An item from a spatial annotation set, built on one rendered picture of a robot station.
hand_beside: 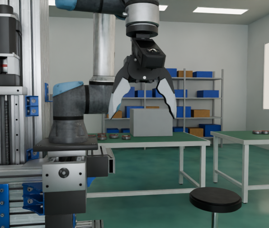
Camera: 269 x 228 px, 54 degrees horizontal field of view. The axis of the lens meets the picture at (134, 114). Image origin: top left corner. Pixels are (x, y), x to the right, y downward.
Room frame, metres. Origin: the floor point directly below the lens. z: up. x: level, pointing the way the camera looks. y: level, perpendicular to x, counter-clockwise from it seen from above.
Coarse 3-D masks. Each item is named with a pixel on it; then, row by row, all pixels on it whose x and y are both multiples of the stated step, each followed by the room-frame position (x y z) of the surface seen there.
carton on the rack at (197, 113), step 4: (192, 112) 6.77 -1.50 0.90; (196, 112) 6.66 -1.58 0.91; (200, 112) 6.67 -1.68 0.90; (204, 112) 6.69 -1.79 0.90; (208, 112) 6.70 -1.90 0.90; (192, 116) 6.77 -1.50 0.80; (196, 116) 6.66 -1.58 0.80; (200, 116) 6.67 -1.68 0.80; (204, 116) 6.69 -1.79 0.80; (208, 116) 6.70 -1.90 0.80
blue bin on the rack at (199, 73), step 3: (195, 72) 6.72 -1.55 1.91; (198, 72) 6.64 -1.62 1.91; (201, 72) 6.65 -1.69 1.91; (204, 72) 6.67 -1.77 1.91; (207, 72) 6.68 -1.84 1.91; (210, 72) 6.69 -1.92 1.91; (195, 75) 6.71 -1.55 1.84; (198, 75) 6.64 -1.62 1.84; (201, 75) 6.65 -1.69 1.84; (204, 75) 6.67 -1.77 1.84; (207, 75) 6.68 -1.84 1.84; (210, 75) 6.69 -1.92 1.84
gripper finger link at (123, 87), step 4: (124, 80) 0.56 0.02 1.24; (120, 84) 0.56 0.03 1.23; (124, 84) 0.56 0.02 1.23; (128, 84) 0.56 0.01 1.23; (116, 88) 0.56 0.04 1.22; (120, 88) 0.56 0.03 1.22; (124, 88) 0.56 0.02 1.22; (128, 88) 0.56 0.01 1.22; (116, 92) 0.56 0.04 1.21; (120, 92) 0.56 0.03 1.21; (124, 92) 0.56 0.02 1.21; (112, 96) 0.56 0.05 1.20; (116, 96) 0.56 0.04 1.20; (120, 96) 0.56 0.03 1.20; (112, 100) 0.55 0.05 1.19; (116, 100) 0.56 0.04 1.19; (120, 100) 0.56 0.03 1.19; (112, 104) 0.56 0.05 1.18; (116, 104) 0.56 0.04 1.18; (112, 108) 0.56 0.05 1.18; (116, 108) 0.56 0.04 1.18; (112, 112) 0.56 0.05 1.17; (112, 116) 0.56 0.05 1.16
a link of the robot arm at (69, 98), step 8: (56, 88) 0.98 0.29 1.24; (64, 88) 0.97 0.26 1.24; (72, 88) 0.98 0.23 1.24; (80, 88) 1.00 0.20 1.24; (88, 88) 1.01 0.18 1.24; (56, 96) 0.98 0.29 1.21; (64, 96) 0.97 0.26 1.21; (72, 96) 0.98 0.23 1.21; (80, 96) 0.99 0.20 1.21; (88, 96) 0.99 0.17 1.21; (56, 104) 0.98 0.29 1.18; (64, 104) 0.97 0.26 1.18; (72, 104) 0.98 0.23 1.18; (80, 104) 0.99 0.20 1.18; (88, 104) 1.00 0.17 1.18; (56, 112) 0.98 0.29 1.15; (64, 112) 0.97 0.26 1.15; (72, 112) 0.98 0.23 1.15; (80, 112) 1.00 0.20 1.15; (88, 112) 1.02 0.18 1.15
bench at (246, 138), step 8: (216, 136) 3.65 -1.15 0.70; (224, 136) 3.42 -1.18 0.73; (232, 136) 3.28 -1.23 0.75; (240, 136) 3.28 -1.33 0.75; (248, 136) 3.28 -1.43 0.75; (256, 136) 3.28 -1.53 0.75; (264, 136) 3.28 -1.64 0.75; (216, 144) 3.78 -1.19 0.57; (248, 144) 2.97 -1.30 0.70; (216, 152) 3.78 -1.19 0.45; (248, 152) 3.01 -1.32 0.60; (216, 160) 3.78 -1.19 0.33; (248, 160) 3.01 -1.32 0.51; (216, 168) 3.78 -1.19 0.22; (216, 176) 3.78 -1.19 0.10; (224, 176) 3.48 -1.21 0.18; (240, 184) 3.10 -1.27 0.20
